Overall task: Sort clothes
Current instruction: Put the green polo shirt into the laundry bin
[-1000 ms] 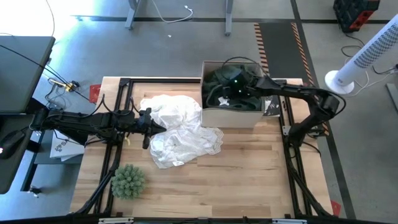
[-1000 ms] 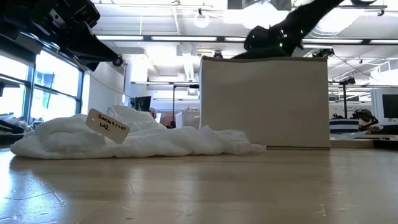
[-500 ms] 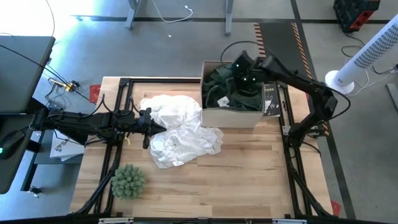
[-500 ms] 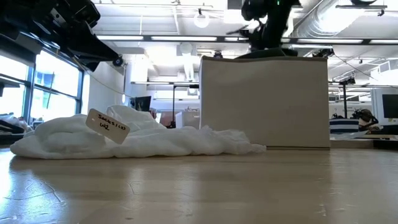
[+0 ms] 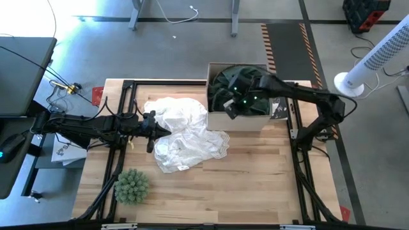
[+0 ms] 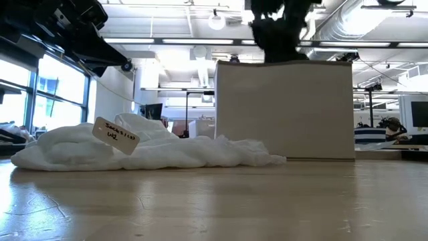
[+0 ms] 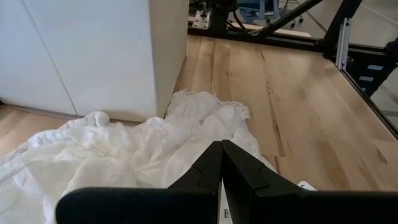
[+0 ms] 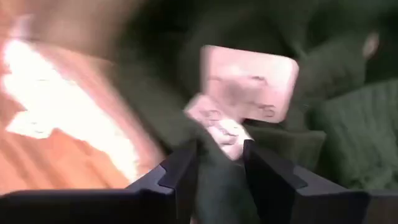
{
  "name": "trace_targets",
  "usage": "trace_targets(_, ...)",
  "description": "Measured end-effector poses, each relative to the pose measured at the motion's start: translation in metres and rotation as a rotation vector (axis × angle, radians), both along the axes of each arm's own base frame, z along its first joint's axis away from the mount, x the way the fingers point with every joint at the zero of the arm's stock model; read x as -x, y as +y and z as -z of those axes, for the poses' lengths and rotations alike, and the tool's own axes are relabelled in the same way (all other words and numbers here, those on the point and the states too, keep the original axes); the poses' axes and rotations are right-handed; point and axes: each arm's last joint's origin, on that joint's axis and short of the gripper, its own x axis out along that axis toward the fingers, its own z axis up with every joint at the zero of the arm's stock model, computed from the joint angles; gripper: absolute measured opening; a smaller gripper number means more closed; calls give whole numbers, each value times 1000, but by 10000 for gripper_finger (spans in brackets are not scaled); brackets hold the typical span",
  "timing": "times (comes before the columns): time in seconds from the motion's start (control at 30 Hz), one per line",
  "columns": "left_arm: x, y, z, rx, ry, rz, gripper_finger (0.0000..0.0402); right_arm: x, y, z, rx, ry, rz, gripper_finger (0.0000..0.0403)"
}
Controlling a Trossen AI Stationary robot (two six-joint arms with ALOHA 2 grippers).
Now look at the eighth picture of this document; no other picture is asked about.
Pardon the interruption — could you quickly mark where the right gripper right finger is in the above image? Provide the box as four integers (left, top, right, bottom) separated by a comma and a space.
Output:
242, 139, 398, 224

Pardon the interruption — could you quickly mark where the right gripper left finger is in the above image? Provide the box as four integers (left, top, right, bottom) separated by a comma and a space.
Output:
0, 139, 200, 224

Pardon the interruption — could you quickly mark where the dark green knit garment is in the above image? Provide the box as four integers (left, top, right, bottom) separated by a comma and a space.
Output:
105, 0, 398, 224

